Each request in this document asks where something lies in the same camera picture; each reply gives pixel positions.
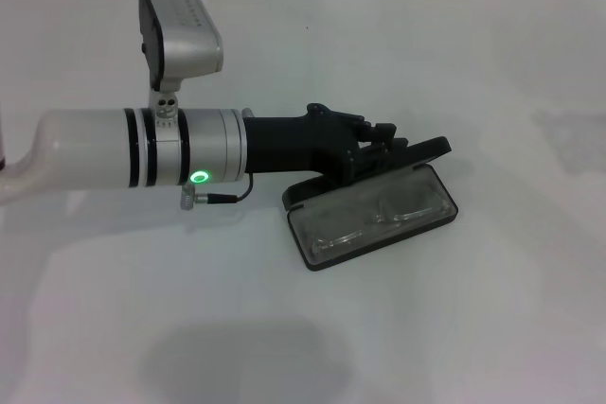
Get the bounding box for left gripper cable with plugs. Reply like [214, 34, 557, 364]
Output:
[179, 174, 255, 212]

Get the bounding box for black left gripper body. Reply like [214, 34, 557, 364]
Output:
[241, 101, 362, 186]

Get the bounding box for black glasses case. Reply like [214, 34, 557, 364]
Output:
[279, 135, 459, 273]

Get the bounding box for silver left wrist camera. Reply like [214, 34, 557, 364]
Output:
[138, 0, 224, 131]

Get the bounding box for clear white glasses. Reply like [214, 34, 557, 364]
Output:
[310, 190, 450, 259]

